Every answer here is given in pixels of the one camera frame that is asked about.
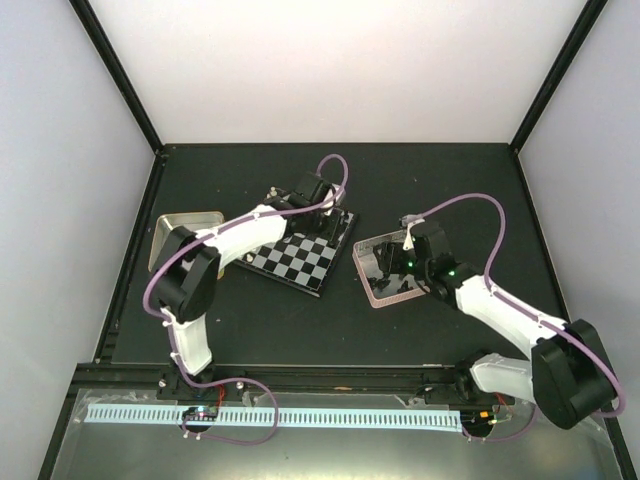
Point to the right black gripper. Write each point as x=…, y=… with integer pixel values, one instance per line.
x=389, y=260

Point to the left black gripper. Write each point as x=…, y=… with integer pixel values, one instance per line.
x=333, y=231

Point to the pink metal tin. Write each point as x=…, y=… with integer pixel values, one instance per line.
x=366, y=266

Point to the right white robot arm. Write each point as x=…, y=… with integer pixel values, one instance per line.
x=565, y=371

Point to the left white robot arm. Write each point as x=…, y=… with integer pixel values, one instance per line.
x=184, y=277

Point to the small green circuit board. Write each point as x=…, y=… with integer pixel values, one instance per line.
x=200, y=413

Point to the black and silver chessboard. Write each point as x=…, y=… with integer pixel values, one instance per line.
x=299, y=261

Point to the gold metal tin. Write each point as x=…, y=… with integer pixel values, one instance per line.
x=191, y=220

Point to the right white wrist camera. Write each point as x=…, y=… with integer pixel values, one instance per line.
x=407, y=223

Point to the light blue cable duct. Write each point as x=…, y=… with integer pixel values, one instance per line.
x=313, y=418

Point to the left black frame post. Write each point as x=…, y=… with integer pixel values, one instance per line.
x=110, y=59

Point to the black frame post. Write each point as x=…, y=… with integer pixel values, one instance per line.
x=110, y=59
x=573, y=43

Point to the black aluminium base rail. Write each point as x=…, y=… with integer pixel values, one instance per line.
x=438, y=384

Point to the right black frame post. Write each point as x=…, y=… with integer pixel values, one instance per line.
x=573, y=43

